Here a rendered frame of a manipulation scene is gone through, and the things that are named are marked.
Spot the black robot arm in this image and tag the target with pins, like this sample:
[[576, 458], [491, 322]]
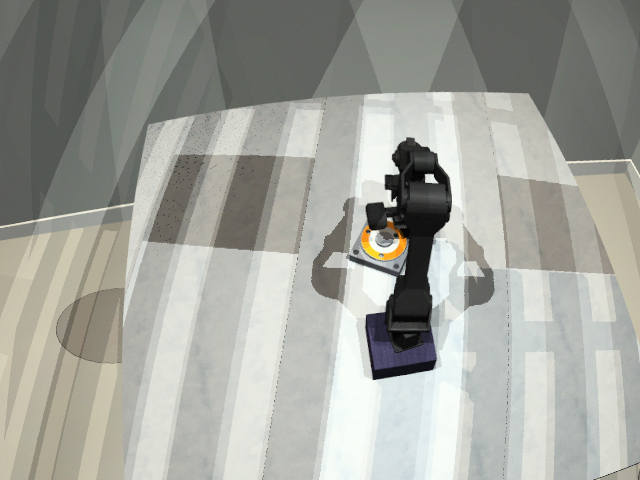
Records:
[[426, 205]]

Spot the orange round plate with holes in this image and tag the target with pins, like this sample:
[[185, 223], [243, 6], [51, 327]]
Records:
[[390, 253]]

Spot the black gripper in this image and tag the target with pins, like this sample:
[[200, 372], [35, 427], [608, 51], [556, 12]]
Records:
[[377, 216]]

